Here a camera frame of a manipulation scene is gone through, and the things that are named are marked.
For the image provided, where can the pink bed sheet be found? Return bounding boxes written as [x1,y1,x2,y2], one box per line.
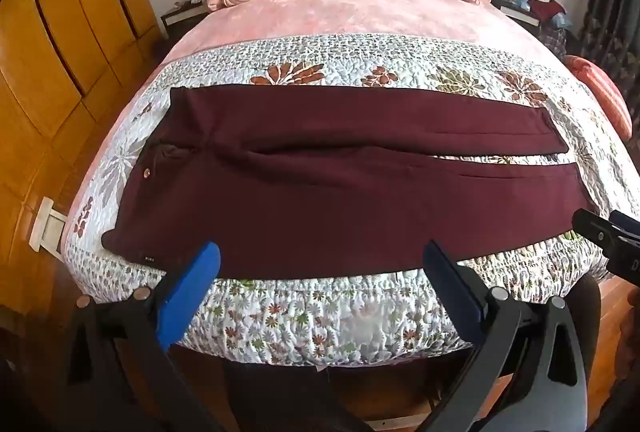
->
[95,0,568,153]

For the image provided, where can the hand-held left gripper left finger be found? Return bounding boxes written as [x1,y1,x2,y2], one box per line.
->
[55,241,227,432]

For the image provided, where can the maroon pants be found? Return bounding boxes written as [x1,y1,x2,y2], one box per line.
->
[101,86,586,280]

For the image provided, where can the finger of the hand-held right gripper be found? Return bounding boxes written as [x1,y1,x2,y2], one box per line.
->
[571,208,621,258]
[607,210,640,244]

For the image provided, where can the white floral quilt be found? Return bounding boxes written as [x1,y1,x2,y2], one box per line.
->
[60,35,640,368]

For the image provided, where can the dark cluttered nightstand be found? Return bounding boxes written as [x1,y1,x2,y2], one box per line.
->
[480,0,543,32]

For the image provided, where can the orange wooden wardrobe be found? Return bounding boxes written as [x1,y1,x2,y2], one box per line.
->
[0,0,162,233]

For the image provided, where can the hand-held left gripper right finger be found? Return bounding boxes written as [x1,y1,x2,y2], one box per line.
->
[415,240,587,432]

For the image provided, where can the small white stool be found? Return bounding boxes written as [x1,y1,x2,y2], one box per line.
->
[29,196,69,263]

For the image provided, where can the orange striped pillow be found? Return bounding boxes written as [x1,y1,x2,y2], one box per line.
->
[564,55,634,139]

